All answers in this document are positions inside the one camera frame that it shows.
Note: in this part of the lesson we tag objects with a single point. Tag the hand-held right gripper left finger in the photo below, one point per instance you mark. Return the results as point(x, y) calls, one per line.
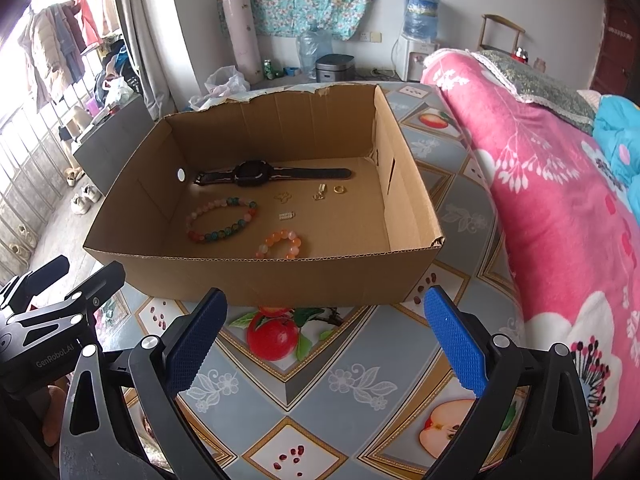
point(195, 340)

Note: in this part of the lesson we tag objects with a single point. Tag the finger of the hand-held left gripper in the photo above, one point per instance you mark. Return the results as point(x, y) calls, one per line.
point(45, 272)
point(100, 285)

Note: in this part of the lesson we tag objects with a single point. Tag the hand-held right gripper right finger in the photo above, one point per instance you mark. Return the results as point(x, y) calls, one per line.
point(455, 345)

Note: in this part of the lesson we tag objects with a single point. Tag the brown cardboard box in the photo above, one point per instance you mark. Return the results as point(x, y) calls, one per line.
point(300, 280)

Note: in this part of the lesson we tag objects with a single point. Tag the small silver charm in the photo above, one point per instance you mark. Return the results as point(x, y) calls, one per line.
point(287, 215)

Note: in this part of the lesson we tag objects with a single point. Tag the gold clover charm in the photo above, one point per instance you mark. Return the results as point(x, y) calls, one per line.
point(284, 196)

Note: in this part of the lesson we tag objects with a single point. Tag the black wristwatch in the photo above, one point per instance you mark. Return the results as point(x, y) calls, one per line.
point(247, 174)

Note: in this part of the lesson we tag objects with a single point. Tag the gold clasp pendant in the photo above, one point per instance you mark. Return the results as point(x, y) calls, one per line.
point(320, 194)

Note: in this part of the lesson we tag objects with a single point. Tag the person's left hand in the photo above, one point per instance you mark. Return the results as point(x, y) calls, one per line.
point(54, 415)

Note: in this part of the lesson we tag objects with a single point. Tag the white shoe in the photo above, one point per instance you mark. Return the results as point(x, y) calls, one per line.
point(80, 204)
point(91, 192)

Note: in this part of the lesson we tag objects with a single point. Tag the metal window railing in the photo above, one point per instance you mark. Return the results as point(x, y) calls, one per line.
point(25, 175)

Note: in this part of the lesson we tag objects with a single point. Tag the pair of beige slippers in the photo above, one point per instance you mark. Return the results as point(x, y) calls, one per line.
point(75, 175)

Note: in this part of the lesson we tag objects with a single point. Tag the fruit print tablecloth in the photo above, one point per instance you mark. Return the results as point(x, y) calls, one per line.
point(350, 370)

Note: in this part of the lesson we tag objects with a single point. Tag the grey cabinet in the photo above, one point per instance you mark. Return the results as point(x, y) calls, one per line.
point(115, 145)

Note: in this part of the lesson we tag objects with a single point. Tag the pink floral blanket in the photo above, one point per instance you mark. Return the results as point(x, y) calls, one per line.
point(550, 210)

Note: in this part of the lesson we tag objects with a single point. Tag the white plastic bag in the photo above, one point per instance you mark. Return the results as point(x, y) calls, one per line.
point(120, 92)

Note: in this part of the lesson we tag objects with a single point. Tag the hanging clothes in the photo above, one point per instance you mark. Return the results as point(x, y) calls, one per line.
point(55, 45)

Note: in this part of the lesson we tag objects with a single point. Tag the clear plastic bag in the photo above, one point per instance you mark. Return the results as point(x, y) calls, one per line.
point(225, 82)

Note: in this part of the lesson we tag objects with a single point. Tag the grey curtain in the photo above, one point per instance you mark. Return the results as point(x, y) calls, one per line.
point(145, 35)

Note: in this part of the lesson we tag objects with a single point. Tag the grey lace-edged cloth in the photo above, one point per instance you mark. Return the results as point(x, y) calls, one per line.
point(540, 85)

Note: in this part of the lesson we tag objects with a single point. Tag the green drink can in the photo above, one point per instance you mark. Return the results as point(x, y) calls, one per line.
point(268, 69)

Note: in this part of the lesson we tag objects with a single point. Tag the light blue quilt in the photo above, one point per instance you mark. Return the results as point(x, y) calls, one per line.
point(620, 125)

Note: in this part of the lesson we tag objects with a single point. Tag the pale pink roll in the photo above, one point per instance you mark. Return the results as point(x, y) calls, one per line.
point(242, 40)

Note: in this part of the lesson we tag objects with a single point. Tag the white water dispenser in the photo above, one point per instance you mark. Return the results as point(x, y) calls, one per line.
point(412, 60)

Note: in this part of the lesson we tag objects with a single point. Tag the grey rice cooker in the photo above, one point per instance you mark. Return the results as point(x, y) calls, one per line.
point(334, 67)

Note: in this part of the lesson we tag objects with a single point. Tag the clear empty water jug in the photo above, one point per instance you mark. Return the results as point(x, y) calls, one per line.
point(315, 52)

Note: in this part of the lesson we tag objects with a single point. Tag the wooden chair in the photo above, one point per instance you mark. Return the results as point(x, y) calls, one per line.
point(502, 20)

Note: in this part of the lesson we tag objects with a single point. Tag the dark red door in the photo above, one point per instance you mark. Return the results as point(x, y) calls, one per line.
point(615, 40)

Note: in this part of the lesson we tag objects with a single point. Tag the white wall socket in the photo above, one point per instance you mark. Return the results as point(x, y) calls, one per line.
point(371, 36)

